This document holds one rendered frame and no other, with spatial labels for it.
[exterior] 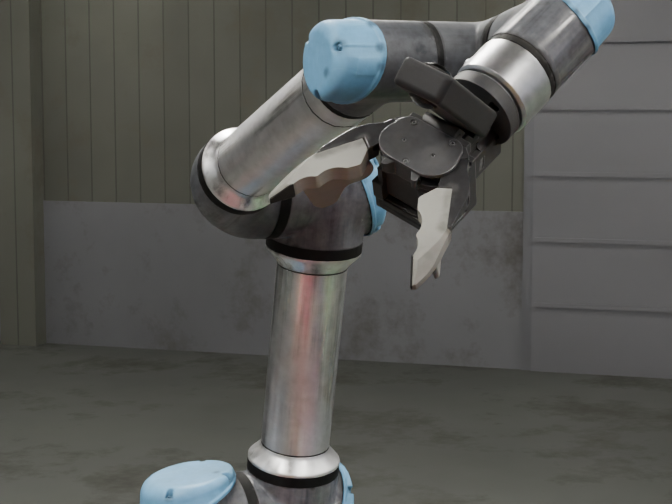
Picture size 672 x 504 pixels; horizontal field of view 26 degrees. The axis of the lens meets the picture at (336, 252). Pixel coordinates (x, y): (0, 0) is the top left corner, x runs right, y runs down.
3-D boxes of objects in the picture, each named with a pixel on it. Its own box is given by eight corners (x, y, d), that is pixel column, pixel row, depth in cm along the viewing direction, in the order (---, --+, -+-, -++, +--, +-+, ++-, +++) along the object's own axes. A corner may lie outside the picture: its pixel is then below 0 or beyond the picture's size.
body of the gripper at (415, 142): (438, 250, 123) (521, 160, 128) (434, 186, 116) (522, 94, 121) (368, 208, 127) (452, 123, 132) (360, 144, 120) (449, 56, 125)
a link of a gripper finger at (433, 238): (452, 320, 117) (454, 229, 122) (449, 278, 112) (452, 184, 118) (413, 320, 117) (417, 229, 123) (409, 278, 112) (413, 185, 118)
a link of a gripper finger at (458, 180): (469, 239, 116) (470, 155, 121) (469, 228, 115) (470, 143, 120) (410, 240, 117) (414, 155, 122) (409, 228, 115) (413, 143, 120)
